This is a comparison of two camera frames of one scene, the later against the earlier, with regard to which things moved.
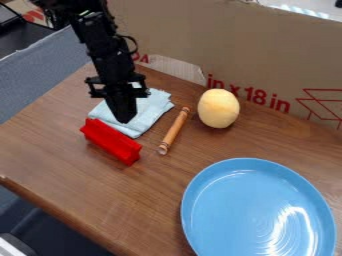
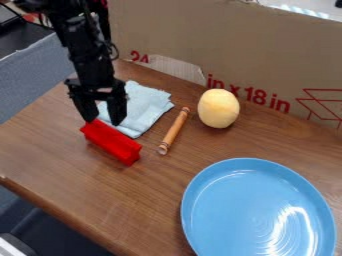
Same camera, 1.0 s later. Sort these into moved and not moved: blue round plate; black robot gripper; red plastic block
Moved: black robot gripper
Not moved: red plastic block; blue round plate
